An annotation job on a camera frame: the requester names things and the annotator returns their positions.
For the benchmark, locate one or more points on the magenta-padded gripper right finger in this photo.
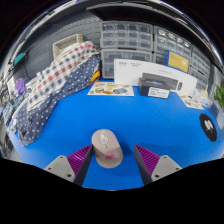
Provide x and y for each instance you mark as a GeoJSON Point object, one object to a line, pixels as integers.
{"type": "Point", "coordinates": [163, 166]}

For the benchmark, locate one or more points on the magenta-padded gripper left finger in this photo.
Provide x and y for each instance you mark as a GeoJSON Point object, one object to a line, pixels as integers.
{"type": "Point", "coordinates": [63, 166]}

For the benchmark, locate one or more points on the beige computer mouse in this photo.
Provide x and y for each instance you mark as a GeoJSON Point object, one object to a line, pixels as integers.
{"type": "Point", "coordinates": [107, 150]}

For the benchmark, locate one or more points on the black flower-shaped mouse pad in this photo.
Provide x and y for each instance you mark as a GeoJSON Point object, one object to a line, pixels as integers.
{"type": "Point", "coordinates": [208, 128]}

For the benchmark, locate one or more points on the navy white-dotted cloth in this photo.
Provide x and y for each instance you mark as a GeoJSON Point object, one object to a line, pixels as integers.
{"type": "Point", "coordinates": [50, 110]}

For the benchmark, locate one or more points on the white blue glove box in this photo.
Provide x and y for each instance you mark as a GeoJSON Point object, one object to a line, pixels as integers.
{"type": "Point", "coordinates": [203, 98]}

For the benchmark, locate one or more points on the small black box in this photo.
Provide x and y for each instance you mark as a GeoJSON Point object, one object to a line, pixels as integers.
{"type": "Point", "coordinates": [150, 87]}

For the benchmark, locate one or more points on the red blue checked cloth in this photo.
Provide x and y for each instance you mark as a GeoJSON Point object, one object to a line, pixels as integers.
{"type": "Point", "coordinates": [63, 71]}

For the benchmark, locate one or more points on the long white keyboard box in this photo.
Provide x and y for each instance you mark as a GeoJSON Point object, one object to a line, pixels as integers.
{"type": "Point", "coordinates": [130, 71]}

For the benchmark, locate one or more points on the yellow and blue box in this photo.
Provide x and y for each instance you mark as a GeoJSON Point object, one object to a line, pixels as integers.
{"type": "Point", "coordinates": [176, 61]}

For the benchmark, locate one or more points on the white woven basket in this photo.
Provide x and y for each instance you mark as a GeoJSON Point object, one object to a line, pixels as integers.
{"type": "Point", "coordinates": [66, 43]}

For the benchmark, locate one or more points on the dark wall shelf unit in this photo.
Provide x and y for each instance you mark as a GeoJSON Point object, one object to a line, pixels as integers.
{"type": "Point", "coordinates": [133, 12]}

